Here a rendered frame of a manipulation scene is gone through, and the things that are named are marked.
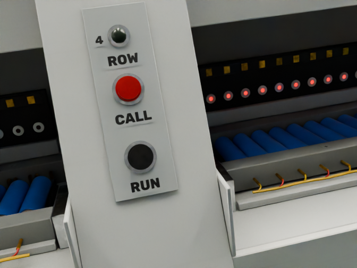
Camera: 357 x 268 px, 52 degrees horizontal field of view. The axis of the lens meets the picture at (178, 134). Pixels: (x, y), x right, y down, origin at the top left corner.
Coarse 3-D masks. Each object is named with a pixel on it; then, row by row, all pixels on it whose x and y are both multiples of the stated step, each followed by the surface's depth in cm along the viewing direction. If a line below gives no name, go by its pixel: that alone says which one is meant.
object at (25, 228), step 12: (12, 216) 27; (24, 216) 27; (36, 216) 27; (48, 216) 26; (0, 228) 26; (12, 228) 26; (24, 228) 26; (36, 228) 26; (48, 228) 27; (0, 240) 26; (12, 240) 26; (24, 240) 26; (36, 240) 27
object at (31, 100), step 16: (0, 96) 36; (16, 96) 37; (32, 96) 37; (0, 112) 37; (16, 112) 37; (32, 112) 38; (48, 112) 38; (0, 128) 37; (32, 128) 38; (48, 128) 38; (0, 144) 38; (16, 144) 38
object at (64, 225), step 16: (32, 144) 38; (48, 144) 38; (0, 160) 38; (16, 160) 38; (64, 192) 29; (64, 208) 27; (64, 224) 21; (64, 240) 26; (32, 256) 26; (48, 256) 26; (64, 256) 26
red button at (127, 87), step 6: (126, 78) 22; (132, 78) 22; (120, 84) 22; (126, 84) 22; (132, 84) 22; (138, 84) 22; (120, 90) 22; (126, 90) 22; (132, 90) 22; (138, 90) 22; (120, 96) 22; (126, 96) 22; (132, 96) 22; (138, 96) 23
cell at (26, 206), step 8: (40, 176) 35; (32, 184) 33; (40, 184) 33; (48, 184) 34; (32, 192) 31; (40, 192) 32; (48, 192) 33; (24, 200) 31; (32, 200) 30; (40, 200) 31; (24, 208) 29; (32, 208) 29; (40, 208) 30
